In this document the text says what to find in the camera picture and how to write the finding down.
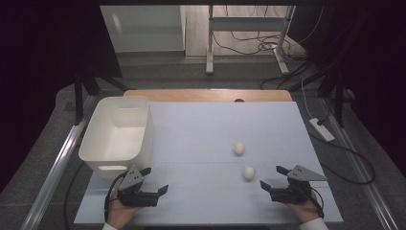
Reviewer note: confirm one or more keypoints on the person's left hand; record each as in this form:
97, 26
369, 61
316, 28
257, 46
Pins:
119, 212

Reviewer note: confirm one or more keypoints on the black metal stand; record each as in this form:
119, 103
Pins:
78, 102
339, 102

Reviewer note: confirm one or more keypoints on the white ping pong ball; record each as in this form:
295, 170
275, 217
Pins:
238, 148
249, 173

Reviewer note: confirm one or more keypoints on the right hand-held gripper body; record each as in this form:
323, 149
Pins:
295, 190

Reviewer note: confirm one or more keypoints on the black curtain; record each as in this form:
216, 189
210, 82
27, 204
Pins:
376, 64
38, 64

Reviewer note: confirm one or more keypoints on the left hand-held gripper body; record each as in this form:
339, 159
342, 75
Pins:
134, 196

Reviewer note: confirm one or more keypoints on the person's right hand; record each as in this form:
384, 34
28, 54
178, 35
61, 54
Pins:
303, 211

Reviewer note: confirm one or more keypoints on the white plastic bin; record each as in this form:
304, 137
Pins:
115, 140

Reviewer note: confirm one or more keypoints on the wooden table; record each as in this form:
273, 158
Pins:
191, 95

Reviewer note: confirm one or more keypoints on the white metal desk frame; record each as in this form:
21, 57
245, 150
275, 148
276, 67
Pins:
209, 48

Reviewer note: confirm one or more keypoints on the aluminium rail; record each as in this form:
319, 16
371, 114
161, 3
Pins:
370, 188
54, 179

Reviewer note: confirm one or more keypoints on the white power strip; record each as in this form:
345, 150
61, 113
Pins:
322, 130

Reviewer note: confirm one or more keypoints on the white cabinet panel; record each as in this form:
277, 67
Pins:
143, 28

